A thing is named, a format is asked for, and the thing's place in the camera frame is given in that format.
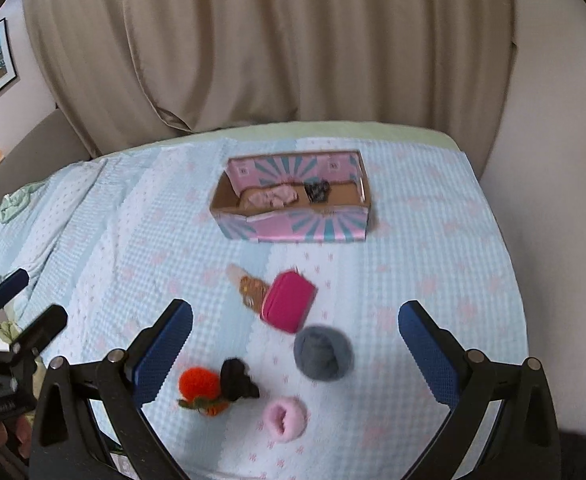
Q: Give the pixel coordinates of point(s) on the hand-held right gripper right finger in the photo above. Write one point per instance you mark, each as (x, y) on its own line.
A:
(428, 355)

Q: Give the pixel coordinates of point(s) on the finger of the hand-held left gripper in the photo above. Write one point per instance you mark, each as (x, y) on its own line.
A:
(9, 285)
(43, 329)

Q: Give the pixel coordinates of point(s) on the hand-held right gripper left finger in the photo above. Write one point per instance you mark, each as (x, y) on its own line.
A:
(163, 352)

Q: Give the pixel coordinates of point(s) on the orange sock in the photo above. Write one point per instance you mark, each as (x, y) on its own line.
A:
(200, 385)

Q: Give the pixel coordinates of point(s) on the grey sock ball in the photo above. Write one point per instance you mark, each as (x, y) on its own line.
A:
(323, 352)

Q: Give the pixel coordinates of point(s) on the brown bear plush toy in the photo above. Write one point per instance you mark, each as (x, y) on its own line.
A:
(250, 287)

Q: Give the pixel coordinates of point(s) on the magenta pink sock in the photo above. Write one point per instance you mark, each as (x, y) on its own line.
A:
(288, 302)

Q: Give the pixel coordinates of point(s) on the pink fluffy scrunchie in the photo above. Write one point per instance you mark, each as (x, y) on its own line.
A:
(285, 420)

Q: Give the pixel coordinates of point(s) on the pink and teal cardboard box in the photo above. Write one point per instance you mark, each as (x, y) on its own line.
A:
(298, 225)

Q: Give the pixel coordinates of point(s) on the light pink cloth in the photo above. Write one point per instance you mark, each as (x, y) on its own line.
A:
(273, 195)

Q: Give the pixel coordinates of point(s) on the black patterned scrunchie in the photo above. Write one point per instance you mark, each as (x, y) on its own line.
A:
(318, 191)

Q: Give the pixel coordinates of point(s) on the person's left hand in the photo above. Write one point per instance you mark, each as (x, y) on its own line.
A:
(20, 437)

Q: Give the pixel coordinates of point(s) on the light blue patterned blanket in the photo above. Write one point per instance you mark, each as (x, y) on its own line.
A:
(398, 270)

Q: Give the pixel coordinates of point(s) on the light green bed sheet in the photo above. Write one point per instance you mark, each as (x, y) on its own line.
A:
(323, 130)

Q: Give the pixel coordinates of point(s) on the beige curtain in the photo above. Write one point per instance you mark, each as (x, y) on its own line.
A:
(273, 45)

